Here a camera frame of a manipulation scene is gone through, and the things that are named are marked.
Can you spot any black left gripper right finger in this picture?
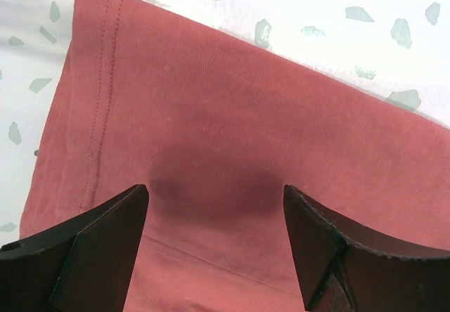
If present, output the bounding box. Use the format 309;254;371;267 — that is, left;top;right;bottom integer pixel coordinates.
283;186;449;311

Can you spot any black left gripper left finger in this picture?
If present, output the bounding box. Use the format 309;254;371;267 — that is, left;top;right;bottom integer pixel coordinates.
1;185;149;312

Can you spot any salmon pink t shirt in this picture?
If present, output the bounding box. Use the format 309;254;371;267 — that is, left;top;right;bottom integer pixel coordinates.
20;0;449;311

